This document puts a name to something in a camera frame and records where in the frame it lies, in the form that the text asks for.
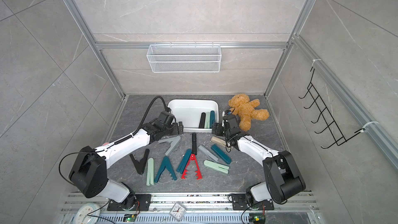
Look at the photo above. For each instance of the grey pliers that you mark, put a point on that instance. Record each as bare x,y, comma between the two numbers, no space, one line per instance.
173,141
210,155

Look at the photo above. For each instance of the red open pliers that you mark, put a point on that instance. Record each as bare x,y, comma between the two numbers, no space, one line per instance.
192,166

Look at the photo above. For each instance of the dark teal pliers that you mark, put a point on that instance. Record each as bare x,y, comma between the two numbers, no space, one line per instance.
211,119

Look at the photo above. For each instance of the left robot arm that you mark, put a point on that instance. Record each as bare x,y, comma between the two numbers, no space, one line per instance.
89,172

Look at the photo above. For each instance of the small square clock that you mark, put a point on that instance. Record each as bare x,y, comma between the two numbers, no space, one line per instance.
178,211

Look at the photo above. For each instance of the beige wooden pliers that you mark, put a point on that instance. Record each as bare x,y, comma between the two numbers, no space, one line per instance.
218,141

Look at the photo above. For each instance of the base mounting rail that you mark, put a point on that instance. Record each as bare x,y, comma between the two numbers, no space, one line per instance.
202,208

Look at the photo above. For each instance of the black wall hook rack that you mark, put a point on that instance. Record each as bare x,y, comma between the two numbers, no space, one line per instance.
325,114

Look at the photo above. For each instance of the round white clock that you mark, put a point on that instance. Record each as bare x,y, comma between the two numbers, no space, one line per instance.
87,214

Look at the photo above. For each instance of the brown teddy bear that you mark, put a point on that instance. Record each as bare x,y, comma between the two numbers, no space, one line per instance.
242,106

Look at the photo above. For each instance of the aluminium frame rail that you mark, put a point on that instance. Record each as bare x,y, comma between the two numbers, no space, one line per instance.
84,28

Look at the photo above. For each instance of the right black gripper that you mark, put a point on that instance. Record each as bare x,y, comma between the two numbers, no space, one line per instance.
217,128

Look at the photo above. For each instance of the dark teal pliers floor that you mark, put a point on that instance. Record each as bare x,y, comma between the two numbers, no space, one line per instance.
219,152

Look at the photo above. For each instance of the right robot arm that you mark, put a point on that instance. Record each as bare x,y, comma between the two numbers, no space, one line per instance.
283,178

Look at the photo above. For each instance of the white wire mesh basket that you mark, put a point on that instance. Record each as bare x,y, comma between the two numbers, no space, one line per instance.
184,58

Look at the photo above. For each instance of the light green pliers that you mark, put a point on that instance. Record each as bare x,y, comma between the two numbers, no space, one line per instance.
150,172
216,166
207,121

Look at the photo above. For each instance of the white storage box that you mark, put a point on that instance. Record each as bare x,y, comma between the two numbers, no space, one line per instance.
189,112

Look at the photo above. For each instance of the grey open pliers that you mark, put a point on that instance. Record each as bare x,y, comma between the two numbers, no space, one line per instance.
173,141

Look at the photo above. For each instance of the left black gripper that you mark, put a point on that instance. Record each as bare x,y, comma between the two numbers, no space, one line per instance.
177,131

